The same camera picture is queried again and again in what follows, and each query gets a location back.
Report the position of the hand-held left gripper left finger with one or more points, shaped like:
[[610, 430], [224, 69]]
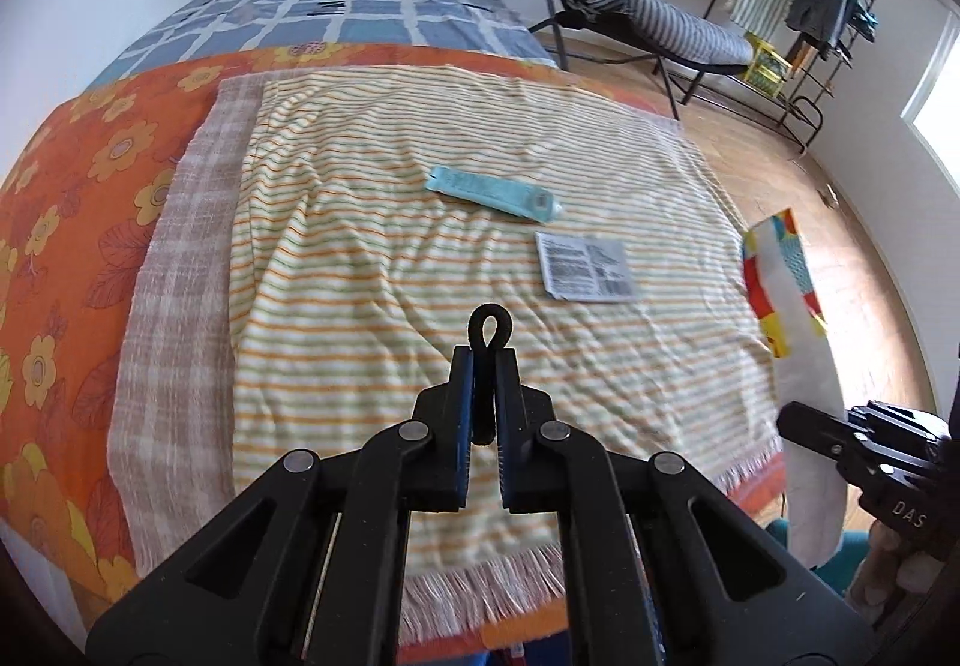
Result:
[[466, 411]]

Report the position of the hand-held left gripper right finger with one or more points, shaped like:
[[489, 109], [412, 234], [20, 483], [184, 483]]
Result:
[[504, 411]]

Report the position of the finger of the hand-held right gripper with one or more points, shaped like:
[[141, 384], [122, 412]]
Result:
[[900, 415], [814, 430]]

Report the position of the white colourful printed bag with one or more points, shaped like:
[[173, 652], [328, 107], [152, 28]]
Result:
[[802, 373]]

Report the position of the person's right hand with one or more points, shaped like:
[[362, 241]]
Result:
[[889, 568]]

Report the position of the yellow striped towel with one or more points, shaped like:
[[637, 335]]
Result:
[[360, 306]]

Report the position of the grey barcode sachet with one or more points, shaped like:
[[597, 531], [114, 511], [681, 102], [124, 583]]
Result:
[[585, 265]]

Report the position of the teal tube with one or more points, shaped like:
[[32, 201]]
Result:
[[487, 190]]

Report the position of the small brown floor item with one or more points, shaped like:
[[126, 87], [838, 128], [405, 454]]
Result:
[[831, 195]]

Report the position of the beige plaid fringed cloth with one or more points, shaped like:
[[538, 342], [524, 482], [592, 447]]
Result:
[[180, 336]]

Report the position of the window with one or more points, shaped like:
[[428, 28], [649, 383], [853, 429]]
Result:
[[937, 118]]

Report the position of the black metal clothes rack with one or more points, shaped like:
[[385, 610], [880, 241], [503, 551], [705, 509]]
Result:
[[802, 103]]

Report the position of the yellow plastic crate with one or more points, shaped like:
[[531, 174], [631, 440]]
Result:
[[766, 66]]

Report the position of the teal hanging garment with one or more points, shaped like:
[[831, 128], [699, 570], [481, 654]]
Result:
[[865, 21]]

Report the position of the blue plaid bed sheet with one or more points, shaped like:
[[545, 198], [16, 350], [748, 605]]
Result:
[[337, 13]]

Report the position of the striped seat cushion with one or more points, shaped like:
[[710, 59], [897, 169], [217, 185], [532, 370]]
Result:
[[675, 28]]

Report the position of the orange floral blanket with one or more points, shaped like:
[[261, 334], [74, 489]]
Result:
[[75, 261]]

